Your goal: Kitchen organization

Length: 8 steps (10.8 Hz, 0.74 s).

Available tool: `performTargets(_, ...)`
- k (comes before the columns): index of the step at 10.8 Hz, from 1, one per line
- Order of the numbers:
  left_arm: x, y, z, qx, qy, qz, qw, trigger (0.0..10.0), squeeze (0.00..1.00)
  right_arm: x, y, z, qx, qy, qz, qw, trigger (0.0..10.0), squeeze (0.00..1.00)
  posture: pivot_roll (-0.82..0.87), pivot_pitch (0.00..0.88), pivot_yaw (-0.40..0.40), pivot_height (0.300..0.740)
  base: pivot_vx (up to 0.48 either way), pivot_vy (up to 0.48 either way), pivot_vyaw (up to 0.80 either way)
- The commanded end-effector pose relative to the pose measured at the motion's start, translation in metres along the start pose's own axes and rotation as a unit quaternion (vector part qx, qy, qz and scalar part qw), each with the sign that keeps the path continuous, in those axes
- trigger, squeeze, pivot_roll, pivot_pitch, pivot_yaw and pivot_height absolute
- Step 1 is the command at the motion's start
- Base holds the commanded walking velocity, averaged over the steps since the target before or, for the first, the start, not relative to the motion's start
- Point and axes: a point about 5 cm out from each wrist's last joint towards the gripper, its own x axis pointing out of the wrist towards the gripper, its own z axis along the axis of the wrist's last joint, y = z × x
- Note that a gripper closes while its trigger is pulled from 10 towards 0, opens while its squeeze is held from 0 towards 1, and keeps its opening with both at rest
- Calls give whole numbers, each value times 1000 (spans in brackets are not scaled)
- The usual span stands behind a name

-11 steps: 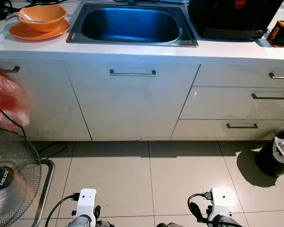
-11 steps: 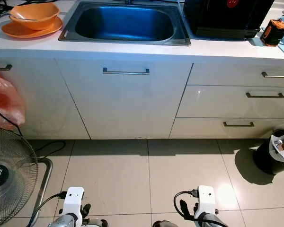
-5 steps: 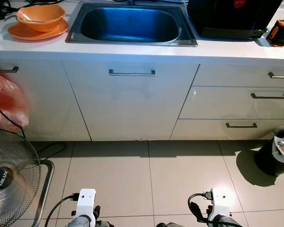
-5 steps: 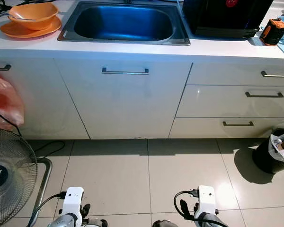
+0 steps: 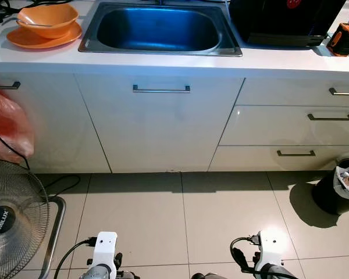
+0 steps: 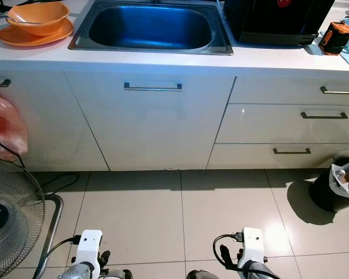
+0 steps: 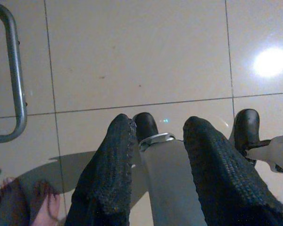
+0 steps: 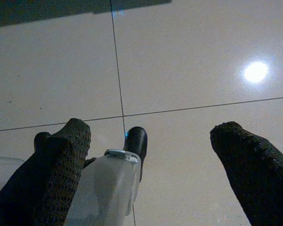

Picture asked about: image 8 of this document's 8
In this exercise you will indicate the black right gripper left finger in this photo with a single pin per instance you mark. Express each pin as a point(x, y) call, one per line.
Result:
point(49, 179)

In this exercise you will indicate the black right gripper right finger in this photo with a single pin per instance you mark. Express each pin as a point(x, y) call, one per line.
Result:
point(257, 179)

